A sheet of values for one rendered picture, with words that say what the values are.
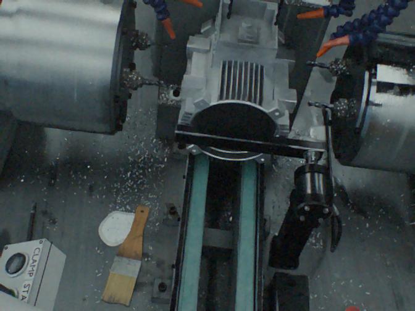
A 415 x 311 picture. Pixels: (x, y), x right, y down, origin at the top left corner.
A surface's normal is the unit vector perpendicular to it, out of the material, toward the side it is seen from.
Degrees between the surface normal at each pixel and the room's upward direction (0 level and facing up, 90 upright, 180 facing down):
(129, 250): 0
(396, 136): 69
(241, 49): 90
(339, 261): 0
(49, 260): 60
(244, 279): 0
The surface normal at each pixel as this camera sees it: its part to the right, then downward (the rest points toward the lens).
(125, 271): 0.11, -0.60
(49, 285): 0.91, -0.19
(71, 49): 0.04, 0.04
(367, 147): -0.07, 0.72
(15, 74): -0.01, 0.41
